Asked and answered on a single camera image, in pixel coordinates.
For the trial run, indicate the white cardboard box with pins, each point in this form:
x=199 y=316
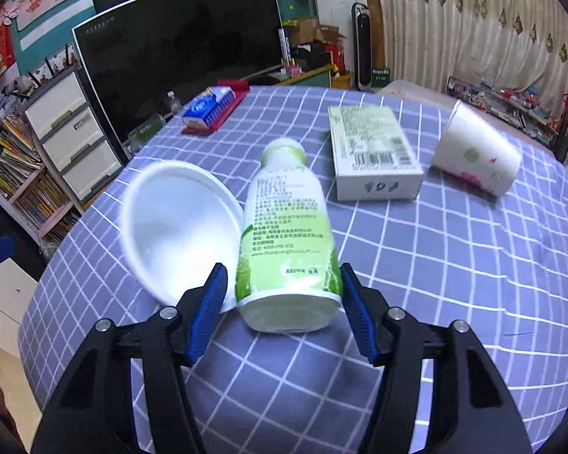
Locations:
x=369 y=146

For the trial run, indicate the red tray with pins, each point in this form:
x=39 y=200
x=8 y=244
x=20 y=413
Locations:
x=240 y=96

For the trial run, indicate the black television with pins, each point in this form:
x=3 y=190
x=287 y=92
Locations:
x=170 y=56

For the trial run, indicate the blue checkered tablecloth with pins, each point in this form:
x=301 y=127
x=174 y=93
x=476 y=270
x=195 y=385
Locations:
x=454 y=269

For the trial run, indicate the stack of books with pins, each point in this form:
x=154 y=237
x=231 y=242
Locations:
x=23 y=184

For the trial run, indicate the black tower heater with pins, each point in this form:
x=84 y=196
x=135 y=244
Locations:
x=362 y=42

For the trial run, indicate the clear water bottle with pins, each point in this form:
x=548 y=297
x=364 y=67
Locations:
x=173 y=104

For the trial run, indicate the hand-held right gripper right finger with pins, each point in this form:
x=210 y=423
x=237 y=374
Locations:
x=359 y=312

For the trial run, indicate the white floral paper cup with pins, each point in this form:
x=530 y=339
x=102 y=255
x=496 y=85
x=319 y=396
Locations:
x=473 y=151

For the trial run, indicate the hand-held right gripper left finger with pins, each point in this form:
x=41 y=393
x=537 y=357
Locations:
x=208 y=307

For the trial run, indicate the cluttered glass shelf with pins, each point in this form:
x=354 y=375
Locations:
x=516 y=99

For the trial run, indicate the beige patterned curtain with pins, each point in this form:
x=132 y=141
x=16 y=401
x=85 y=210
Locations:
x=454 y=19

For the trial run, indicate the white plastic bowl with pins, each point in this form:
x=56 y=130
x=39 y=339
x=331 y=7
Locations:
x=175 y=231

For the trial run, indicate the floral mattress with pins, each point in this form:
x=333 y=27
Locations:
x=407 y=91

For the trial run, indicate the white and green bottle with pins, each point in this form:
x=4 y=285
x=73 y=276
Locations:
x=284 y=227

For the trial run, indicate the blue tissue pack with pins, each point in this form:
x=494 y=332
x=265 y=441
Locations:
x=206 y=108

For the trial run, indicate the white drawer cabinet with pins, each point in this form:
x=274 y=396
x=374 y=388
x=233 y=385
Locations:
x=71 y=151

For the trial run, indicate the brown cardboard boxes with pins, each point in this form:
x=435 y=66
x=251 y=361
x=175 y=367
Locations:
x=312 y=38

